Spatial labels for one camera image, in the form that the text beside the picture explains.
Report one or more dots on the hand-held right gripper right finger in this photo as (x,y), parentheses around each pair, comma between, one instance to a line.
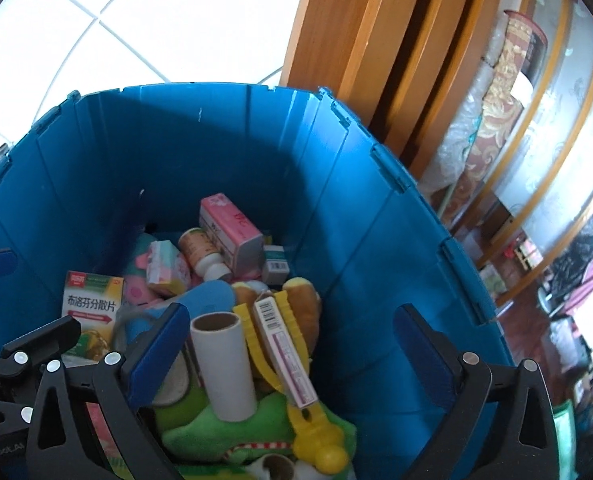
(421,355)

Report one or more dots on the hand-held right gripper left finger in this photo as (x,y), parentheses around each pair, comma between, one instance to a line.
(156,355)

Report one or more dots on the green yellow medicine box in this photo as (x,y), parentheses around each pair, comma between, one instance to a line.
(94,305)

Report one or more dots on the blue plastic bin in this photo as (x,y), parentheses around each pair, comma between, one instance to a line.
(326,210)

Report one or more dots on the blue plush toy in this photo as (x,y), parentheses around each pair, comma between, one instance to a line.
(206,300)

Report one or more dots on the pink green tissue pack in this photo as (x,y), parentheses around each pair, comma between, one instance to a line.
(166,267)

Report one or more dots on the green plush striped trim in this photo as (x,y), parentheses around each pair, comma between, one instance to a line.
(201,435)

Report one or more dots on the orange label pill bottle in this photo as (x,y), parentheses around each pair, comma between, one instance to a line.
(201,252)

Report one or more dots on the brown plush toy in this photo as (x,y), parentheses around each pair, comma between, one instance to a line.
(306,310)

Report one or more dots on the narrow white barcode box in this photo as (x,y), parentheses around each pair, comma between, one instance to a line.
(284,350)

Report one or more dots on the yellow plastic toy tongs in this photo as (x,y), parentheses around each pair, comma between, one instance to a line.
(321,440)

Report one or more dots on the pink box grey end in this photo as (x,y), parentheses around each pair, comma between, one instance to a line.
(234,230)

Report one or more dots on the small white green box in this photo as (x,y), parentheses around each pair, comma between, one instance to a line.
(275,265)

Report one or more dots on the short cardboard tube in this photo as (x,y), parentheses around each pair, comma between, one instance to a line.
(276,467)

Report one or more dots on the dark cloth pile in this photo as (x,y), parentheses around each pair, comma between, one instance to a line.
(576,265)

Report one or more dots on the frosted glass sliding door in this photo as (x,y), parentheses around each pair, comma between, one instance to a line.
(566,160)

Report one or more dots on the patterned rolled blanket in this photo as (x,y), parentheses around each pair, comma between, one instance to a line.
(496,110)

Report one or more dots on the wooden wardrobe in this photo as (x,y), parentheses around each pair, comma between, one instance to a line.
(376,50)

